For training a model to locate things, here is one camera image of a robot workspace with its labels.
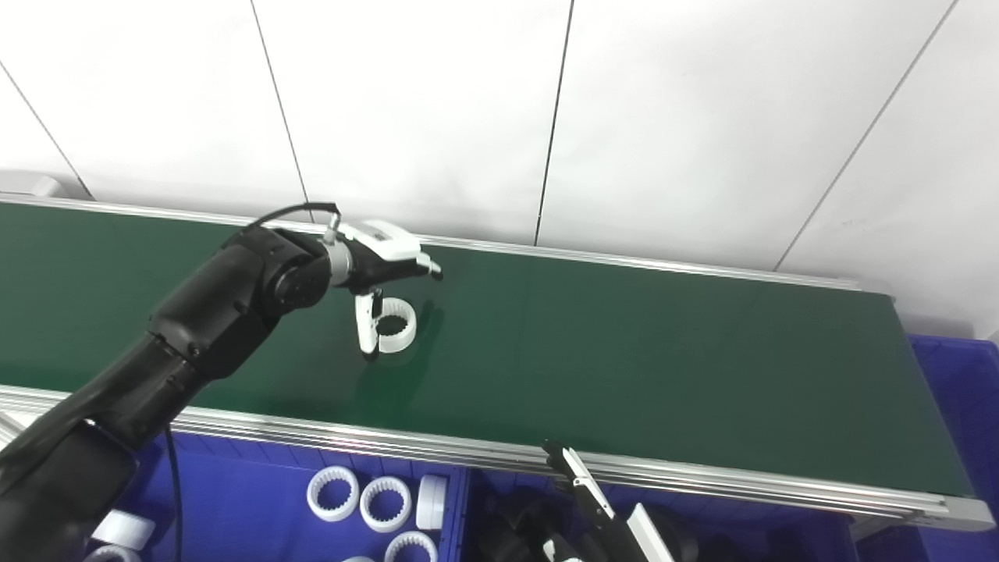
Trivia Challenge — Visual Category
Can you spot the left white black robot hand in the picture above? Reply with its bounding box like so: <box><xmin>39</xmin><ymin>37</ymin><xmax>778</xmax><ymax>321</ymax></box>
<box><xmin>342</xmin><ymin>220</ymin><xmax>444</xmax><ymax>360</ymax></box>

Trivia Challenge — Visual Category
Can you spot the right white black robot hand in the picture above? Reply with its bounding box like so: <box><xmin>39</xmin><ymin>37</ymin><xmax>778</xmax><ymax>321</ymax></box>
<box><xmin>542</xmin><ymin>441</ymin><xmax>678</xmax><ymax>562</ymax></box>

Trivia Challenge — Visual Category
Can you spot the blue plastic bin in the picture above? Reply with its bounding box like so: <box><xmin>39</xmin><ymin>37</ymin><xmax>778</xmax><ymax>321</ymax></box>
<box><xmin>86</xmin><ymin>433</ymin><xmax>469</xmax><ymax>562</ymax></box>
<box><xmin>855</xmin><ymin>334</ymin><xmax>999</xmax><ymax>562</ymax></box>
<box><xmin>457</xmin><ymin>468</ymin><xmax>859</xmax><ymax>562</ymax></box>

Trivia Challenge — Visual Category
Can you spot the green conveyor belt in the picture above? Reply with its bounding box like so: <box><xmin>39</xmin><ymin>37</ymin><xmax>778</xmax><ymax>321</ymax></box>
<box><xmin>0</xmin><ymin>201</ymin><xmax>976</xmax><ymax>496</ymax></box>

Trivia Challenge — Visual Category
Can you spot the black toothed ring part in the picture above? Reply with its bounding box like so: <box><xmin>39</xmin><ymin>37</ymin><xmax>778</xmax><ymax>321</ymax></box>
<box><xmin>476</xmin><ymin>506</ymin><xmax>547</xmax><ymax>562</ymax></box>

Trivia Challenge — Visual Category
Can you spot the wide aluminium conveyor rail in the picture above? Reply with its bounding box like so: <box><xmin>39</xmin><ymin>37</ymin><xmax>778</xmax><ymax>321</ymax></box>
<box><xmin>0</xmin><ymin>384</ymin><xmax>996</xmax><ymax>532</ymax></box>

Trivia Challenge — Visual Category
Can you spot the thin aluminium conveyor rail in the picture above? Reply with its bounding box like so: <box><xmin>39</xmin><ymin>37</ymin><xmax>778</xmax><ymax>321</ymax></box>
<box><xmin>0</xmin><ymin>194</ymin><xmax>891</xmax><ymax>293</ymax></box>

